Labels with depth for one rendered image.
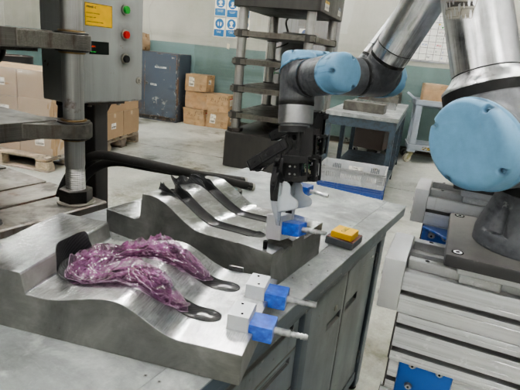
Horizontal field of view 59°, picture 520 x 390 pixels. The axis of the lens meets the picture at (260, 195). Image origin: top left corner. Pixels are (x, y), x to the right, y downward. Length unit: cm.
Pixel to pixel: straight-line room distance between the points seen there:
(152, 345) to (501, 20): 67
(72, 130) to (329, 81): 83
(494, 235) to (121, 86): 134
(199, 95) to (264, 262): 699
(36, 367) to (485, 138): 71
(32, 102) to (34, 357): 419
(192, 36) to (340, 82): 756
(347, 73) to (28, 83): 425
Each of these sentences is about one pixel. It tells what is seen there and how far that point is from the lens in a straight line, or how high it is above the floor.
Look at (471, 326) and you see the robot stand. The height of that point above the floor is 92.
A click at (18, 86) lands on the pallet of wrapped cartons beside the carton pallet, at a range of 501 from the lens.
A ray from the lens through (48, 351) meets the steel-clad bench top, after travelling 85.
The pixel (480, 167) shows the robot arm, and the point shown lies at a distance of 62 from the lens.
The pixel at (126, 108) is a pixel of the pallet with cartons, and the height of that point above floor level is 46.
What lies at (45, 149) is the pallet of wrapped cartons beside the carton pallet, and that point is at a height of 20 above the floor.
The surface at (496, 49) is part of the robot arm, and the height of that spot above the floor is 132.
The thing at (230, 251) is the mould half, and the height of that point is 86.
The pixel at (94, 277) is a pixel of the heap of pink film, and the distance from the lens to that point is 86.
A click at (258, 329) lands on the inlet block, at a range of 77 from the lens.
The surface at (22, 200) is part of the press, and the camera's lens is 160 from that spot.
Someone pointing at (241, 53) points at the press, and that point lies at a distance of 519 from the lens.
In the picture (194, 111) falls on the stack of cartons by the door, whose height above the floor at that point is 23.
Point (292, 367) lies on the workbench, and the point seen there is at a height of 51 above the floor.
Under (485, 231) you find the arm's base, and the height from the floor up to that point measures 106.
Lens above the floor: 129
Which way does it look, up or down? 17 degrees down
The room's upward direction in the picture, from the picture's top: 6 degrees clockwise
